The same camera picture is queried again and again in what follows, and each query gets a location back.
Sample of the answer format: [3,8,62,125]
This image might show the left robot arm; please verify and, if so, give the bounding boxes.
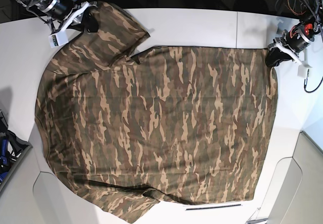
[265,0,322,67]

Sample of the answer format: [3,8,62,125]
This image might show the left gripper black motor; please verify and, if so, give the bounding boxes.
[265,23,314,67]

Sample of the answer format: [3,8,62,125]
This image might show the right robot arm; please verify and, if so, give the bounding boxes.
[17,0,291,75]

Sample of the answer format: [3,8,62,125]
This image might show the wrist white camera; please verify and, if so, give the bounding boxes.
[48,30,69,48]
[297,64,312,79]

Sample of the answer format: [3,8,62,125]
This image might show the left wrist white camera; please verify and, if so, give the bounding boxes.
[297,64,312,79]

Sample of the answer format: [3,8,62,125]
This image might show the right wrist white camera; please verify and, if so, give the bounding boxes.
[48,30,69,48]

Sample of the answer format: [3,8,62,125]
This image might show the camouflage T-shirt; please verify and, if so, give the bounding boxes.
[35,2,278,223]

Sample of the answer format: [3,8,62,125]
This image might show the blue and black bin items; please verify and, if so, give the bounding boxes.
[1,110,32,185]

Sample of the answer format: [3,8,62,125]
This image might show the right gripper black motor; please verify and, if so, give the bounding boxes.
[37,0,99,34]

